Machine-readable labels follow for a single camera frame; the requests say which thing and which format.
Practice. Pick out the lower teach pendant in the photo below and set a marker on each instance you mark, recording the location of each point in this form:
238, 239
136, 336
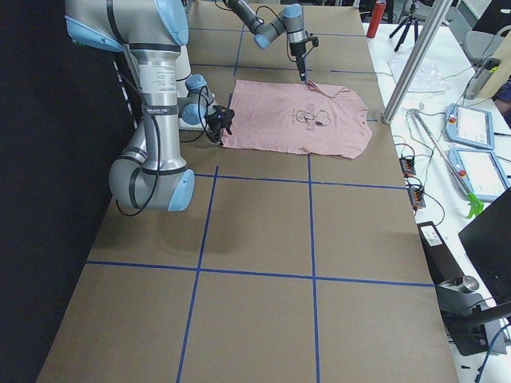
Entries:
484, 174

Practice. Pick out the upper teach pendant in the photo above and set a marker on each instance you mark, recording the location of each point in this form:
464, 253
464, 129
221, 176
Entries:
470, 126

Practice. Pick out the red bottle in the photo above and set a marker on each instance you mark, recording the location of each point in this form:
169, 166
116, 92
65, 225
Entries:
376, 18

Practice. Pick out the black tripod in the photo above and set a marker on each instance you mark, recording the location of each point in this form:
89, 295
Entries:
409, 22

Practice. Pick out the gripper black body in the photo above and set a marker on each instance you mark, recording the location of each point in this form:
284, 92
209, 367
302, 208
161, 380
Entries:
296, 49
214, 124

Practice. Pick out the lower orange connector box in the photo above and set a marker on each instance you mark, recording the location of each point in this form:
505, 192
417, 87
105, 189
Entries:
416, 195

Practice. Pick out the metal cylinder on stand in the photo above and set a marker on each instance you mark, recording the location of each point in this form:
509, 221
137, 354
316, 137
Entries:
465, 284

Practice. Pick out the aluminium frame post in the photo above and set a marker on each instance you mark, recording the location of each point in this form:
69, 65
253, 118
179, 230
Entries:
414, 61

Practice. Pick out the black monitor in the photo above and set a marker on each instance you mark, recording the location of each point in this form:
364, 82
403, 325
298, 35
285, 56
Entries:
486, 241

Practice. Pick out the teach pendant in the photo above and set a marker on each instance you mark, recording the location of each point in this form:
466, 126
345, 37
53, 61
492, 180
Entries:
470, 126
484, 174

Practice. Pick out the green-tipped grabber stick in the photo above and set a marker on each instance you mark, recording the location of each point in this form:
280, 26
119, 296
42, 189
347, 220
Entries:
476, 205

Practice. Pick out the black box with label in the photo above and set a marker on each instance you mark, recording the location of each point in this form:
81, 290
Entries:
441, 263

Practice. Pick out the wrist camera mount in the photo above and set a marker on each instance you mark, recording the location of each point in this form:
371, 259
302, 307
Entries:
313, 40
230, 113

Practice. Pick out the pink Snoopy t-shirt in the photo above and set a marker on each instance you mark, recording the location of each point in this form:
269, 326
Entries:
328, 120

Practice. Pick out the upper orange connector box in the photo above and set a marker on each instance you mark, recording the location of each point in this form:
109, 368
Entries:
407, 166

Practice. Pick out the orange connector box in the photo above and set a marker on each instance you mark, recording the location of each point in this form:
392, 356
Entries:
407, 166
416, 195

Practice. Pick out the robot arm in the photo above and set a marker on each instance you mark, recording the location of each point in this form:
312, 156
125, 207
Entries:
266, 26
150, 173

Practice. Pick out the clear plastic bag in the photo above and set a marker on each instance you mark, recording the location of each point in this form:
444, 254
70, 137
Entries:
428, 78

